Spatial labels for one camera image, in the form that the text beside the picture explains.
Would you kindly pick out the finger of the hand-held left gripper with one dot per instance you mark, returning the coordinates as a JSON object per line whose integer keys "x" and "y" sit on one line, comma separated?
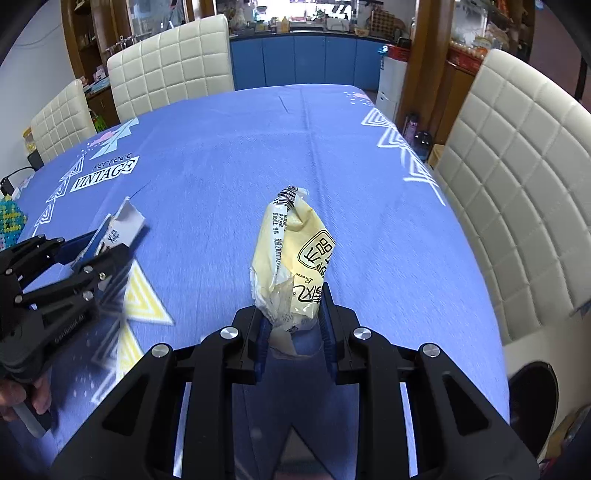
{"x": 27, "y": 254}
{"x": 99, "y": 272}

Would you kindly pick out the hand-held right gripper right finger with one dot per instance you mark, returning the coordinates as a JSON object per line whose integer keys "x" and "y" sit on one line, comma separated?
{"x": 327, "y": 332}

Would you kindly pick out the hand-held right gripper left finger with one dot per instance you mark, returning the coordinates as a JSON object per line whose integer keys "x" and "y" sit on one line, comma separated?
{"x": 261, "y": 344}

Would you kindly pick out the blue white torn packet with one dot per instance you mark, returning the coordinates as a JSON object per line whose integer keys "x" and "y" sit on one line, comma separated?
{"x": 122, "y": 224}

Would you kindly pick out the yellow snack wrapper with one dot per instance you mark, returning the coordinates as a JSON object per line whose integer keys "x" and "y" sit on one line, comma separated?
{"x": 291, "y": 267}

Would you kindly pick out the black trash bin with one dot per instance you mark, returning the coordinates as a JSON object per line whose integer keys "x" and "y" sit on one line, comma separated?
{"x": 533, "y": 401}

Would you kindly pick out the person's left hand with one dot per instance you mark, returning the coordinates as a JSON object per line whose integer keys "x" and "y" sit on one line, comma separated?
{"x": 27, "y": 392}

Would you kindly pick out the beaded tissue box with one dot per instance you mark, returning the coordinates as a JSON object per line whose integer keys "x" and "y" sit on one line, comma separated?
{"x": 10, "y": 221}

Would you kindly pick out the black box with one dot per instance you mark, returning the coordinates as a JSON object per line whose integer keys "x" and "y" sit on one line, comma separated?
{"x": 35, "y": 159}

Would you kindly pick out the yellow snack jar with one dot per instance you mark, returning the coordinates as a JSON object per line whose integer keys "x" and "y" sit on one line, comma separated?
{"x": 30, "y": 141}

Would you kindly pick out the dark blue water jug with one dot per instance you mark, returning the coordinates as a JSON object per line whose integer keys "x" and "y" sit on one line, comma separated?
{"x": 424, "y": 145}

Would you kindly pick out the wooden display cabinet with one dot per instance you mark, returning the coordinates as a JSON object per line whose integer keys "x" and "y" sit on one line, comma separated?
{"x": 87, "y": 41}

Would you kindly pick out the purple bottle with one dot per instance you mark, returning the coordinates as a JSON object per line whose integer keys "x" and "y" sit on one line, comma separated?
{"x": 411, "y": 124}

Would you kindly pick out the hanging wine glasses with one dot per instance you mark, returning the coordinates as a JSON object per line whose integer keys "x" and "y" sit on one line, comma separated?
{"x": 122, "y": 42}

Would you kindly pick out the large cream quilted chair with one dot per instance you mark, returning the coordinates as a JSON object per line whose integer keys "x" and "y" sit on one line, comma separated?
{"x": 521, "y": 194}

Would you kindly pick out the blue kitchen cabinets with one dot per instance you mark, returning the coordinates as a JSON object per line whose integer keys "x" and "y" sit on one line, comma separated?
{"x": 304, "y": 60}

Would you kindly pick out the red basket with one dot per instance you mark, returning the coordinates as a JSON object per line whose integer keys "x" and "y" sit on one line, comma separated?
{"x": 398, "y": 51}

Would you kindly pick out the wooden shelf with goods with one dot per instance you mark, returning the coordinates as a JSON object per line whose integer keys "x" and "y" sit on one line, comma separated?
{"x": 461, "y": 60}

